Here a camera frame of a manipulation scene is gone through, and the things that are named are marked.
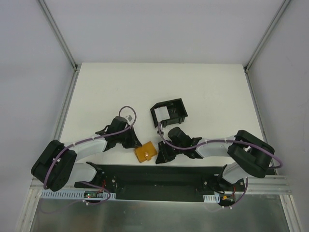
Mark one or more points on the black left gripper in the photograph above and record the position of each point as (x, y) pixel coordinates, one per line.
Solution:
(130, 139)

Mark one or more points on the aluminium front cross rail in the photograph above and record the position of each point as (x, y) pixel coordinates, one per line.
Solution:
(270, 185)

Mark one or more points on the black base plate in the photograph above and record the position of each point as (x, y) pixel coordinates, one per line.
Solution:
(159, 183)

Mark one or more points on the white cards in box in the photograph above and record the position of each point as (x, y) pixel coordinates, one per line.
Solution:
(161, 113)

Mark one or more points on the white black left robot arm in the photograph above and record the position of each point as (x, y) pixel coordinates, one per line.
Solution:
(55, 165)

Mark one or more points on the white cable duct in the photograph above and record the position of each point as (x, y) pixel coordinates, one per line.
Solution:
(78, 195)
(215, 198)

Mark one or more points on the white cable duct right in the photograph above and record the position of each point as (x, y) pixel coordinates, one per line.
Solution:
(215, 198)

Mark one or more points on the aluminium frame rail right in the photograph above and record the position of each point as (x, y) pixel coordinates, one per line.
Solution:
(266, 73)

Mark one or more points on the white cable duct left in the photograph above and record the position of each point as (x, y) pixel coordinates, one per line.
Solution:
(78, 195)

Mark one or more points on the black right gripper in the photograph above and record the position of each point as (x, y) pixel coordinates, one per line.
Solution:
(167, 152)

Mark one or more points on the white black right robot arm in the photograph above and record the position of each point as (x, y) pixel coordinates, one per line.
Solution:
(251, 156)

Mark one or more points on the black plastic card box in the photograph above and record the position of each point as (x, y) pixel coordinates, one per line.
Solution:
(177, 112)

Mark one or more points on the yellow leather card holder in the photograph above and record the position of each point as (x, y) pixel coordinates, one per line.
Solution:
(145, 152)

